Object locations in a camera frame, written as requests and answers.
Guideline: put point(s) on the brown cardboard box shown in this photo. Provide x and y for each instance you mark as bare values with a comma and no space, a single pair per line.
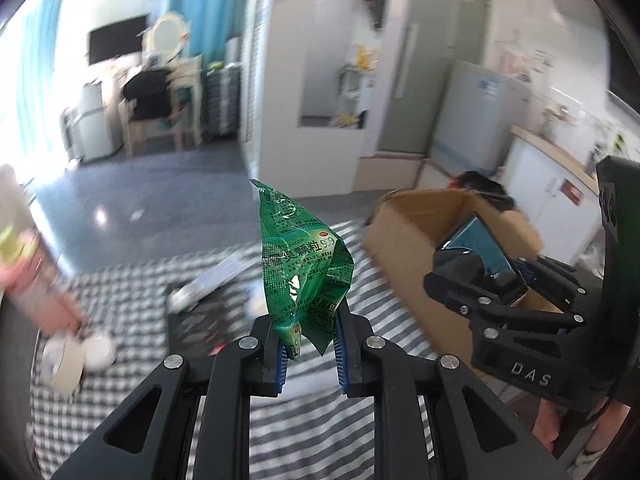
400,240

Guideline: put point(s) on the cream cloth bag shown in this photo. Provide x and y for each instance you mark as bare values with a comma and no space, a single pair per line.
12,195

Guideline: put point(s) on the dark flat tray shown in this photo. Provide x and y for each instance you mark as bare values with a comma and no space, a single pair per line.
200,330

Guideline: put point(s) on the silver refrigerator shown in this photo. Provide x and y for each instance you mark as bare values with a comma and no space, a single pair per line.
480,115

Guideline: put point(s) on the black garment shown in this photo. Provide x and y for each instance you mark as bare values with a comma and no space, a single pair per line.
147,90

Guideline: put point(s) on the green foil packet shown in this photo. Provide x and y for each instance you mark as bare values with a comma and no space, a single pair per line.
300,270

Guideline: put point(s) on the white flat carton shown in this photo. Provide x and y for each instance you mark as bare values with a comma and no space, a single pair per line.
210,280

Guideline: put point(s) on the person's right hand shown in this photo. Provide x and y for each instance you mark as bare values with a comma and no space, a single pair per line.
547,422

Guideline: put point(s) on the grey door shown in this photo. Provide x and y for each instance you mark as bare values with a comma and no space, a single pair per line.
435,60

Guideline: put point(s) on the white round container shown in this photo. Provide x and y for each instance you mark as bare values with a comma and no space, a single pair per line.
100,352

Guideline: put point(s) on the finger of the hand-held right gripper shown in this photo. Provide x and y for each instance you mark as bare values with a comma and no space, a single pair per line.
565,280
450,280

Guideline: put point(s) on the grey checkered cloth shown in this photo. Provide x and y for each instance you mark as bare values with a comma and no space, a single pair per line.
100,405

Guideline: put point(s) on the grey suitcase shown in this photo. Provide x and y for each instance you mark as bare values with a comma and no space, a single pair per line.
222,100

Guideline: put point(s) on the blue curtain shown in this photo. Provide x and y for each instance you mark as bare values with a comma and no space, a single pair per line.
210,5

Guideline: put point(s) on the black bag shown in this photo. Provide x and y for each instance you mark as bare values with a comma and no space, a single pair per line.
482,187

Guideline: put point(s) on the yellow packet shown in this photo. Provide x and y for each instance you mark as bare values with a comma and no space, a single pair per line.
364,56

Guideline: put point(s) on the wooden chair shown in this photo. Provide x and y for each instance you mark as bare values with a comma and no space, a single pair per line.
150,125

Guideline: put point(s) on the black television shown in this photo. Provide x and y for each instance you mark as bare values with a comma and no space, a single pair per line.
117,40

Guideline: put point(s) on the white dressing table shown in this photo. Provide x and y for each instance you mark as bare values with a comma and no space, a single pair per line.
190,80

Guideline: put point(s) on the small white packet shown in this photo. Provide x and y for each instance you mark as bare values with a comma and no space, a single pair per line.
255,305

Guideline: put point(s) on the sheer window curtain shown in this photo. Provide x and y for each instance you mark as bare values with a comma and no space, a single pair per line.
42,50

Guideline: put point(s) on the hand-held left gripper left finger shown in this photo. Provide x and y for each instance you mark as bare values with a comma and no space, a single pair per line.
281,370

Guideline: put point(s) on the person's right forearm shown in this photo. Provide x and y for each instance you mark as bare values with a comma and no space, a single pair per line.
612,425

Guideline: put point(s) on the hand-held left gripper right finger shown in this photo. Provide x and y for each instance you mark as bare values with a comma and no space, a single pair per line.
341,360

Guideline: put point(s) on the teal and black box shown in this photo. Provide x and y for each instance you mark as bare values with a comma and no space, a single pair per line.
475,240

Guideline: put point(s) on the oval white-framed mirror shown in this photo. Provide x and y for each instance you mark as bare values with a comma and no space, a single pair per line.
167,32

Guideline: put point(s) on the white tape roll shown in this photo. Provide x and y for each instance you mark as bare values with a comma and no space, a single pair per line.
62,365

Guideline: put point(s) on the pink and yellow bottle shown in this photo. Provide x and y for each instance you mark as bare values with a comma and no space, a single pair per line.
35,280

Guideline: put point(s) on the small white cabinet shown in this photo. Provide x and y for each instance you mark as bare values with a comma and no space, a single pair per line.
95,125

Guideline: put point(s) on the white counter cabinet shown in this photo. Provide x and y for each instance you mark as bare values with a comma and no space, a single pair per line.
540,185

